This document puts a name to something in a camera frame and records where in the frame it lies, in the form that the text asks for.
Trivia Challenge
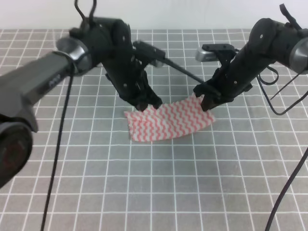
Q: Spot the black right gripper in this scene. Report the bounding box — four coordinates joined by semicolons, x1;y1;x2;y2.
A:
193;44;270;112

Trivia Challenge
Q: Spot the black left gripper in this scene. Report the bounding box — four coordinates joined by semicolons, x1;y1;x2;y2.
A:
96;18;162;112

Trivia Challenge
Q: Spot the pink white wavy towel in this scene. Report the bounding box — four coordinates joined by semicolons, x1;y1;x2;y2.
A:
124;94;216;142

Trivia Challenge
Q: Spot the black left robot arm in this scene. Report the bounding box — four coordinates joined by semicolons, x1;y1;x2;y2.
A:
0;17;162;186

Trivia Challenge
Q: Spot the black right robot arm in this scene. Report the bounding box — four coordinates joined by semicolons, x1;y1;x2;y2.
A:
193;18;308;111

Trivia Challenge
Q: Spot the grey grid tablecloth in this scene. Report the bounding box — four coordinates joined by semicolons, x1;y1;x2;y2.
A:
0;29;308;231

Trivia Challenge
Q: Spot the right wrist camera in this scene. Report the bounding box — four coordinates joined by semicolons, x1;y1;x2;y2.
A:
195;44;239;63

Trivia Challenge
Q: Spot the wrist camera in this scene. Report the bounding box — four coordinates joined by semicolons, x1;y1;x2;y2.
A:
133;40;166;68
195;44;239;63

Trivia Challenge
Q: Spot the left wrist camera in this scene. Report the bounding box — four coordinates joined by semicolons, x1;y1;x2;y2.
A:
133;40;166;68

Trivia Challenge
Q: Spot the black left camera cable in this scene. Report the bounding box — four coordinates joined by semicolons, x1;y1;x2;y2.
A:
39;0;205;231

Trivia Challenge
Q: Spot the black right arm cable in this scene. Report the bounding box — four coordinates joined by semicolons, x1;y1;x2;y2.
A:
257;3;308;231

